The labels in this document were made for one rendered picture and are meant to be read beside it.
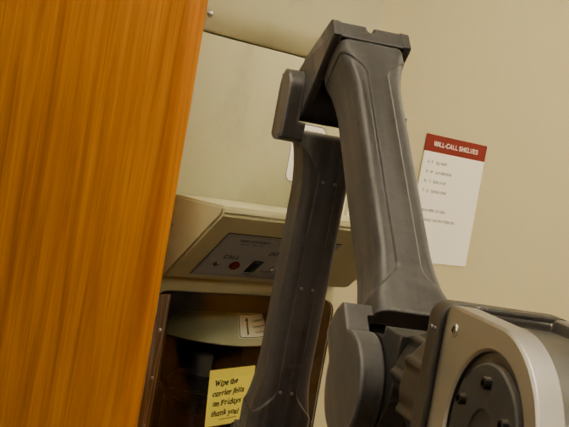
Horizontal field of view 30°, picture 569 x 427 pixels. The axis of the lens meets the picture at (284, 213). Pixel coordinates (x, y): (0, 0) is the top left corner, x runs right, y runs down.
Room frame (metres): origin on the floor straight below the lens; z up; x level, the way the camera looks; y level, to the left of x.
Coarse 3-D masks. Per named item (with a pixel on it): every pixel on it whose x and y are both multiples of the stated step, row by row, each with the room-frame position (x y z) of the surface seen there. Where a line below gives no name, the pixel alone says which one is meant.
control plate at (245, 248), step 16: (224, 240) 1.25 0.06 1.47; (240, 240) 1.27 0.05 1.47; (256, 240) 1.28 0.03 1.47; (272, 240) 1.29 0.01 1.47; (208, 256) 1.27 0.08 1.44; (224, 256) 1.28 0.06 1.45; (240, 256) 1.30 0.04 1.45; (256, 256) 1.31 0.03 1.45; (272, 256) 1.33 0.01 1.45; (192, 272) 1.29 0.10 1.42; (208, 272) 1.30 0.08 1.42; (224, 272) 1.32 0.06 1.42; (240, 272) 1.33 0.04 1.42; (256, 272) 1.35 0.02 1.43; (272, 272) 1.36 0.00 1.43
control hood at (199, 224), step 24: (192, 216) 1.25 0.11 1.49; (216, 216) 1.21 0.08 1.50; (240, 216) 1.23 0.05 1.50; (264, 216) 1.25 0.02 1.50; (168, 240) 1.27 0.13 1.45; (192, 240) 1.24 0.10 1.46; (216, 240) 1.25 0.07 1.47; (168, 264) 1.27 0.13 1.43; (192, 264) 1.27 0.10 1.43; (336, 264) 1.42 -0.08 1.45
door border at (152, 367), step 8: (160, 296) 1.29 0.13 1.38; (168, 296) 1.30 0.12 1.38; (160, 304) 1.29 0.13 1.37; (168, 304) 1.30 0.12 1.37; (160, 312) 1.29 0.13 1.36; (160, 320) 1.29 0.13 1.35; (160, 328) 1.29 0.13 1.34; (152, 336) 1.29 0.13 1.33; (160, 336) 1.30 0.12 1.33; (152, 344) 1.29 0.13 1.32; (160, 344) 1.30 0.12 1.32; (152, 352) 1.29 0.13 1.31; (160, 352) 1.30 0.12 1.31; (152, 360) 1.29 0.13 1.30; (152, 368) 1.29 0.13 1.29; (152, 376) 1.29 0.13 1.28; (152, 384) 1.30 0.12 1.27; (144, 392) 1.29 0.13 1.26; (152, 392) 1.30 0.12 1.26; (144, 400) 1.29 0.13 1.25; (152, 400) 1.30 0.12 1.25; (144, 408) 1.29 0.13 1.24; (144, 416) 1.29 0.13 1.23; (144, 424) 1.29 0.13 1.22
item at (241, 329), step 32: (192, 320) 1.33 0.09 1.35; (224, 320) 1.36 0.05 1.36; (256, 320) 1.40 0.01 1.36; (192, 352) 1.33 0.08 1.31; (224, 352) 1.37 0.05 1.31; (256, 352) 1.40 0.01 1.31; (320, 352) 1.48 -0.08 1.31; (160, 384) 1.30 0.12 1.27; (192, 384) 1.34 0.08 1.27; (320, 384) 1.49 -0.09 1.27; (160, 416) 1.31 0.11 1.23; (192, 416) 1.34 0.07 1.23
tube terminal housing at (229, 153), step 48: (240, 48) 1.34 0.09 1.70; (192, 96) 1.30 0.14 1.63; (240, 96) 1.35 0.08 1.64; (192, 144) 1.31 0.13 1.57; (240, 144) 1.36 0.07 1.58; (288, 144) 1.42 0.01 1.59; (192, 192) 1.32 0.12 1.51; (240, 192) 1.37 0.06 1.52; (288, 192) 1.43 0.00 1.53; (192, 288) 1.34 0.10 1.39; (240, 288) 1.39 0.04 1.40
